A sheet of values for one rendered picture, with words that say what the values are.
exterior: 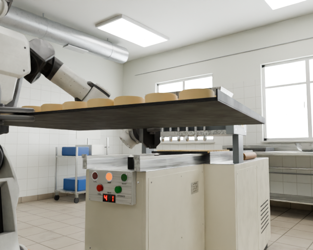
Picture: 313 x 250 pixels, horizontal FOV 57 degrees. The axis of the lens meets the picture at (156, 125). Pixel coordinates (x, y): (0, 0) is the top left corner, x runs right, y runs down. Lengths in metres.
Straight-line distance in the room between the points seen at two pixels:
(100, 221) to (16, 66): 0.76
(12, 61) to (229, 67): 4.76
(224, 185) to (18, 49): 1.32
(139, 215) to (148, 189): 0.11
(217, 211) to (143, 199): 0.72
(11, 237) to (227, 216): 1.22
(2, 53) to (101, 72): 5.70
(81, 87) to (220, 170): 1.00
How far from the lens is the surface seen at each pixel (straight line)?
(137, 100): 0.45
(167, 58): 6.33
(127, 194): 1.25
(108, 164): 1.49
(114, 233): 1.36
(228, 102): 0.41
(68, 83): 1.21
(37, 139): 5.64
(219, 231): 1.88
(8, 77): 1.05
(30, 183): 5.63
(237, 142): 1.89
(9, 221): 1.04
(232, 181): 1.80
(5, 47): 1.05
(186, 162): 1.62
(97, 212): 1.40
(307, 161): 4.95
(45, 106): 0.56
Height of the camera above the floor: 0.94
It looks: 4 degrees up
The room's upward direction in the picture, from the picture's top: straight up
